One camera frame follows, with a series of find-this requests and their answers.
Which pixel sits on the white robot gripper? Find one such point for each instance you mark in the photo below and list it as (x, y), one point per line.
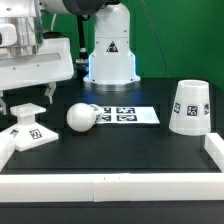
(27, 59)

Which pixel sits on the white lamp base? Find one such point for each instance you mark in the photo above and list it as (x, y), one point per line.
(27, 133)

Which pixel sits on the white lamp bulb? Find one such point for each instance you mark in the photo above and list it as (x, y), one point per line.
(81, 117)

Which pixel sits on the white lamp shade cone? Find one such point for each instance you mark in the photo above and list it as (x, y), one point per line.
(191, 109)

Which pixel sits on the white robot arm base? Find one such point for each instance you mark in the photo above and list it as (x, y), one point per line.
(112, 65)

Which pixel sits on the white marker sheet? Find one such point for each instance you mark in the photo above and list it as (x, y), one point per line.
(129, 115)

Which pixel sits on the white left rail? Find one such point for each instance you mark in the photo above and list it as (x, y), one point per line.
(7, 148)

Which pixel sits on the white rail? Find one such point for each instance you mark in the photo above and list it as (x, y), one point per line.
(7, 148)
(111, 187)
(214, 145)

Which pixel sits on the white front rail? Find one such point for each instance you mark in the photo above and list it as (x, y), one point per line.
(111, 187)

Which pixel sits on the white right rail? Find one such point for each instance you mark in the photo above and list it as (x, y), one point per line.
(214, 145)

